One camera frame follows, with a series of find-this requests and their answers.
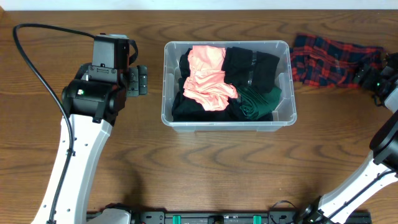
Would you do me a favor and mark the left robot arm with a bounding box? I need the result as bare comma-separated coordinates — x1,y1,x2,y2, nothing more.
33,34,148,223

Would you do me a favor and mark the green garment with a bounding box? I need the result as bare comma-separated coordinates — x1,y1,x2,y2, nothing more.
237,86,282,121

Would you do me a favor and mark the pink garment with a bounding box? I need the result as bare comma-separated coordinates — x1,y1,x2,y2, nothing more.
183,45,238,111

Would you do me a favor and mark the large black garment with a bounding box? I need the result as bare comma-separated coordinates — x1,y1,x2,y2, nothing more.
172,48,246,122

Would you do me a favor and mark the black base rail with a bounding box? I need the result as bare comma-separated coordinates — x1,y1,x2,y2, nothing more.
86,211,372,224

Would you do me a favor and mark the clear plastic storage bin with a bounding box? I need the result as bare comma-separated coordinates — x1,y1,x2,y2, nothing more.
161,40,297,132

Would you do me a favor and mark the red plaid shirt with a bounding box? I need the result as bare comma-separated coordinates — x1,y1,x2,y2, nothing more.
290,34,384,88

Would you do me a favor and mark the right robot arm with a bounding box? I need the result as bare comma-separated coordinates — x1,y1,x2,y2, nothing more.
294,53,397,223

